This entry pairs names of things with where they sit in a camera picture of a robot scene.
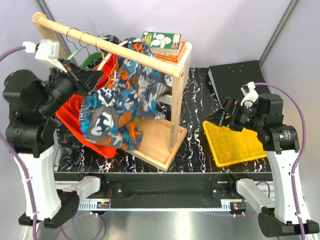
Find orange book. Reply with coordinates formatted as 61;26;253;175
153;41;186;63

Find light green hanger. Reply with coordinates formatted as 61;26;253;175
65;27;90;60

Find yellow plastic tray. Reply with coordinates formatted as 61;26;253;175
202;120;267;167

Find purple cable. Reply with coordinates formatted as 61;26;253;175
253;82;307;237
0;44;106;240

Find white drawer unit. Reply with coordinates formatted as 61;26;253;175
158;42;192;106

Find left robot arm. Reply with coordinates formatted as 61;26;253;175
2;60;108;229

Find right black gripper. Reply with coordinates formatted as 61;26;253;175
205;96;265;132

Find patterned blue orange shorts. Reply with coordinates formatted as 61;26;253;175
79;37;173;151

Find black marbled mat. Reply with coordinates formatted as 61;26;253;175
54;68;271;173

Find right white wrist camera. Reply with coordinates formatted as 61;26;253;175
241;81;259;109

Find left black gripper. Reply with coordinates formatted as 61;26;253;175
35;57;103;117

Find pink hanger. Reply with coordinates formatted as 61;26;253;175
97;40;128;71

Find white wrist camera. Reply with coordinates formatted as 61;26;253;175
35;39;60;67
241;81;259;109

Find green book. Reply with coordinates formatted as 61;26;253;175
141;31;182;51

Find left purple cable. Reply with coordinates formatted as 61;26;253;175
0;44;106;240

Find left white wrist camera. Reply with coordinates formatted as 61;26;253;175
35;39;60;67

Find dark grey patterned shorts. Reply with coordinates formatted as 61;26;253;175
53;117;83;166

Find wooden clothes rack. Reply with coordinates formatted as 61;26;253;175
32;12;187;172

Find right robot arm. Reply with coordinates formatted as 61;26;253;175
206;93;320;239

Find dark green hanger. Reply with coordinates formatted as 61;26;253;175
78;32;104;68

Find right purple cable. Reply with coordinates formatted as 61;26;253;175
253;82;307;237

